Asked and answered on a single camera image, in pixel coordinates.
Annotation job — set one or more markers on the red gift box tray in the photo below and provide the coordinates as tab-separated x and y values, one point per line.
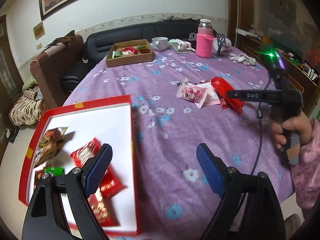
108	120

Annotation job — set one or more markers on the white ceramic mug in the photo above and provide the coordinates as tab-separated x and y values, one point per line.
160	43

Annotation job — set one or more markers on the person right hand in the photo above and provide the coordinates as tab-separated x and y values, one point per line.
299	124

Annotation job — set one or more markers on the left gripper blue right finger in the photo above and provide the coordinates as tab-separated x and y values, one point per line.
214	170

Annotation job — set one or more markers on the dark red jujube packet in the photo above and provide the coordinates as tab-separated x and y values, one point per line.
110	184

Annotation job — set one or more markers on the brown brick sideboard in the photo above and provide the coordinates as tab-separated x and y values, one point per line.
303	76

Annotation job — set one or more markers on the brown cardboard snack tray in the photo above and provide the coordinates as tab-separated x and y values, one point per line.
129	52

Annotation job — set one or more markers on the black phone stand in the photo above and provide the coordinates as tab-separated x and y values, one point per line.
221	43

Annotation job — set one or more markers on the small green candy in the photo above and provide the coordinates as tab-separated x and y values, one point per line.
55	171

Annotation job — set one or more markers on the red snack pack front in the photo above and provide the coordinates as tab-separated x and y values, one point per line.
102	209

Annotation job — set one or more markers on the patterned blanket pile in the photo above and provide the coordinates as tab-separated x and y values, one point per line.
30	106

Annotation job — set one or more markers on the long red snack pack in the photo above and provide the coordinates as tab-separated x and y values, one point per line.
224	92

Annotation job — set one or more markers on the pink patterned sleeve forearm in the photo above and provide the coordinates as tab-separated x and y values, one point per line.
305	175

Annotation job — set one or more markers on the small wall plaque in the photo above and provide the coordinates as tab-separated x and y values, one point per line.
38	31

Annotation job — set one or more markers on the white cloth pile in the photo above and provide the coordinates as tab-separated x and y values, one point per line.
181	47

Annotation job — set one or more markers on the wooden cabinet door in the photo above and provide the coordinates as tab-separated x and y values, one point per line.
11	81

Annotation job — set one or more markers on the pink strawberry bear packet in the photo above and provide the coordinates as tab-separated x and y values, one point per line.
191	92

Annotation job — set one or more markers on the purple floral tablecloth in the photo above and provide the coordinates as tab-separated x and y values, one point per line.
174	198

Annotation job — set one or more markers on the pink white 520 packet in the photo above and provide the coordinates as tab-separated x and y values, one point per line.
211	96

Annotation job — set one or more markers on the brown armchair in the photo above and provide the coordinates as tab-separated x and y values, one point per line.
50	65

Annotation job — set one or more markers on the gold brown snack bag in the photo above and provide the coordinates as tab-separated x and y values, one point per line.
50	144

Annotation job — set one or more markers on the thermos with pink sleeve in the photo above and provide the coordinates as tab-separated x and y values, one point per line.
204	39

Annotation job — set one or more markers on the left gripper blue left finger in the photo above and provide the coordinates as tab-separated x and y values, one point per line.
95	168

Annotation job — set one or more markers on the white work gloves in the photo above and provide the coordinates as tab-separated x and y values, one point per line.
243	58

